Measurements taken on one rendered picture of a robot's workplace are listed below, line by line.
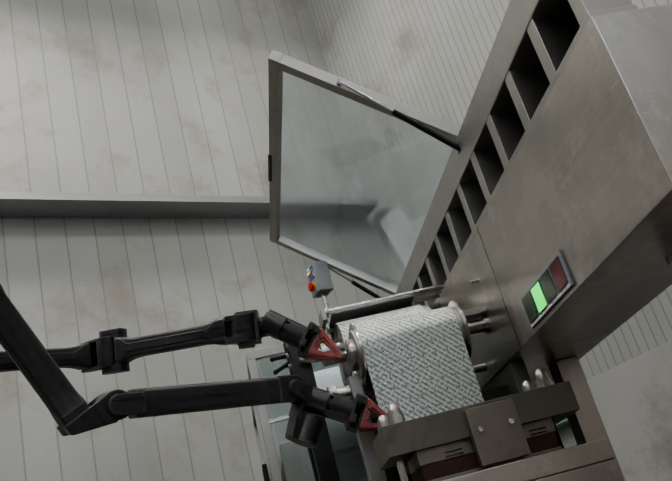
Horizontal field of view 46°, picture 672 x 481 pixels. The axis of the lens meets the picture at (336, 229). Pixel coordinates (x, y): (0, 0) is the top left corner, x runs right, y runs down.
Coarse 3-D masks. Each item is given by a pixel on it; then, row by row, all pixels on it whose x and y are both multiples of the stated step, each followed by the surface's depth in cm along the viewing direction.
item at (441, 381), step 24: (408, 360) 182; (432, 360) 183; (456, 360) 183; (384, 384) 179; (408, 384) 180; (432, 384) 180; (456, 384) 181; (384, 408) 177; (408, 408) 178; (432, 408) 178
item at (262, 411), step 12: (264, 348) 286; (276, 348) 287; (252, 360) 284; (252, 372) 282; (252, 408) 353; (264, 408) 277; (264, 420) 275; (264, 432) 274; (264, 456) 327; (276, 456) 271; (264, 468) 320; (276, 468) 269; (264, 480) 329; (276, 480) 267
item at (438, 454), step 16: (528, 432) 158; (544, 432) 160; (432, 448) 156; (448, 448) 156; (464, 448) 156; (544, 448) 157; (560, 448) 157; (416, 464) 157; (432, 464) 154; (448, 464) 155; (464, 464) 155; (496, 464) 155; (416, 480) 162; (432, 480) 153
